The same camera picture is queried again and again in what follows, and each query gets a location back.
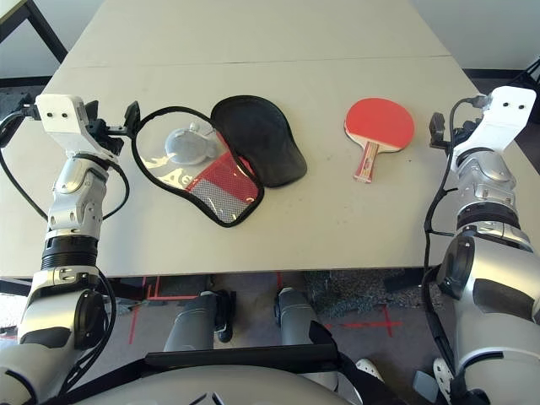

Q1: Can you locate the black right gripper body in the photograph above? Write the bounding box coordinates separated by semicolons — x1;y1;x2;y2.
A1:
443;119;480;149

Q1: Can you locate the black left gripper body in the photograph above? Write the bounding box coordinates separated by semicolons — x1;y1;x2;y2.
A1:
84;119;128;156

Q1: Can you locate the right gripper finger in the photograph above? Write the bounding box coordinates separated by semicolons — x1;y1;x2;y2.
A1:
428;111;447;149

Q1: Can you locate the red ping-pong paddle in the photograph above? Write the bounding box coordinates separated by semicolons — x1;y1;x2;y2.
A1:
343;97;417;183

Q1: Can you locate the grey plush zipper charm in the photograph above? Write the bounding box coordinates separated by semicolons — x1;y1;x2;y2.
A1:
163;121;217;166

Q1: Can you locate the red black paddle case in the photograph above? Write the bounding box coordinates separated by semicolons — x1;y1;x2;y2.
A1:
131;95;308;229

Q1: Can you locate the black foam floor tile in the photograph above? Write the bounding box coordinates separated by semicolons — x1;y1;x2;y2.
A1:
0;78;56;111

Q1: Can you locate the black table crossbar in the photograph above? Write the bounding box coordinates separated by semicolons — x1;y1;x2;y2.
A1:
0;276;147;301

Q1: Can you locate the dark grey shaggy mat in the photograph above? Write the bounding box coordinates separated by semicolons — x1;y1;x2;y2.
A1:
303;269;429;326

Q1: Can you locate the white speckled foam mat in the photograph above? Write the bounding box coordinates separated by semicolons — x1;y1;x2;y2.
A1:
0;290;30;334

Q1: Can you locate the grey robot left leg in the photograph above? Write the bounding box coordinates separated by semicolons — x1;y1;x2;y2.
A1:
163;289;235;354

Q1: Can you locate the grey robot leg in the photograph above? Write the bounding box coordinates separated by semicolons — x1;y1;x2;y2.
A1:
163;289;235;354
273;286;338;349

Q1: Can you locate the grey robot right leg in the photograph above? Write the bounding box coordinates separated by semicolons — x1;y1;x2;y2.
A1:
273;286;338;349

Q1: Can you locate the white perforated shoe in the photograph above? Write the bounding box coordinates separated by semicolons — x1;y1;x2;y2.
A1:
432;357;456;396
355;358;384;381

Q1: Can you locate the black waist support bar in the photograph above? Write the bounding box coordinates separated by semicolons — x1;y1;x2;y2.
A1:
144;343;338;377

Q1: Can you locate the grey foot pedal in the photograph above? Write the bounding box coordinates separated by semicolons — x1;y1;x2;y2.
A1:
412;370;440;402

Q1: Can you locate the silver robot torso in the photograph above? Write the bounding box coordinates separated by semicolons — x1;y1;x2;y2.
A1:
50;363;364;405

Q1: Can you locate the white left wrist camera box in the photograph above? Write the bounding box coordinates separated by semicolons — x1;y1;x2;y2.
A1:
34;93;122;164

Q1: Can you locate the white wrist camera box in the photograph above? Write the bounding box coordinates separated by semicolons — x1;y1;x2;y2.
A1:
34;93;122;164
449;85;537;170

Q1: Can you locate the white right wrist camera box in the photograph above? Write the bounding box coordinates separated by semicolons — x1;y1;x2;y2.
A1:
449;85;537;170

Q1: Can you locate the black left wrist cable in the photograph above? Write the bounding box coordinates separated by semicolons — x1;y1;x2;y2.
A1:
0;100;130;223

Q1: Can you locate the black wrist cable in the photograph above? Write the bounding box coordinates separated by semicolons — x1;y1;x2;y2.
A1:
0;100;130;223
421;97;486;364

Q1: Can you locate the black metal table frame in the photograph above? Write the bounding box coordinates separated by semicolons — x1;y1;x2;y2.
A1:
0;0;69;64

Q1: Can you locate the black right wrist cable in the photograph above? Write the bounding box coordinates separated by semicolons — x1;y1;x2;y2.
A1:
421;97;486;364

